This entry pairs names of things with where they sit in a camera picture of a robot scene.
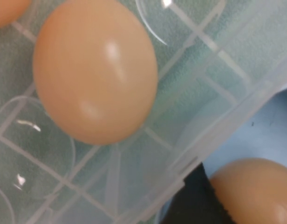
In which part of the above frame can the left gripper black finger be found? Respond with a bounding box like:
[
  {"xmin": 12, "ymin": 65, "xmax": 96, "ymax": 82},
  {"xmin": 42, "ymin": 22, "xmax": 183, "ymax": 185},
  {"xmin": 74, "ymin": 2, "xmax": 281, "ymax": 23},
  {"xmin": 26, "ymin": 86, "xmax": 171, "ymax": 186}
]
[{"xmin": 165, "ymin": 162, "xmax": 232, "ymax": 224}]

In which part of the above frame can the orange plastic egg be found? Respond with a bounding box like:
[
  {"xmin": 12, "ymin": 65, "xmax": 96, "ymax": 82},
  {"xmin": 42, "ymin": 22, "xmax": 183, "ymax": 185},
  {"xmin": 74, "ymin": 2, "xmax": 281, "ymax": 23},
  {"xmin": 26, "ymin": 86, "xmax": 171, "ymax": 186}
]
[
  {"xmin": 0, "ymin": 0, "xmax": 32, "ymax": 30},
  {"xmin": 33, "ymin": 0, "xmax": 159, "ymax": 146},
  {"xmin": 210, "ymin": 157, "xmax": 287, "ymax": 224}
]

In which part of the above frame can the clear plastic egg box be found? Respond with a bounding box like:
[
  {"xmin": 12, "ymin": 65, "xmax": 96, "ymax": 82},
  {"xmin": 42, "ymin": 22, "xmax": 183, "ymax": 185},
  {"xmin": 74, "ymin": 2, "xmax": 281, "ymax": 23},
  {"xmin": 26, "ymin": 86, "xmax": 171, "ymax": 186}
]
[{"xmin": 0, "ymin": 0, "xmax": 287, "ymax": 224}]

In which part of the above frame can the light blue plastic bowl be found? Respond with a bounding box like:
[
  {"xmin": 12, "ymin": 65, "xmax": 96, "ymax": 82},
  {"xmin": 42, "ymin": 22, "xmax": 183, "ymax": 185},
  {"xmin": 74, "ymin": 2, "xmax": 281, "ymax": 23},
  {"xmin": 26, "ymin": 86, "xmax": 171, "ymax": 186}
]
[{"xmin": 155, "ymin": 85, "xmax": 287, "ymax": 224}]

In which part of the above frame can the green checked tablecloth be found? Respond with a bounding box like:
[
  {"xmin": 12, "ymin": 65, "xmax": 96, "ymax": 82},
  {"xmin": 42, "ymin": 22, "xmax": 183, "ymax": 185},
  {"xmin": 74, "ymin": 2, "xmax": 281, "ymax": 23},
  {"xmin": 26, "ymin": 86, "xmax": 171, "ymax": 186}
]
[{"xmin": 0, "ymin": 0, "xmax": 287, "ymax": 224}]

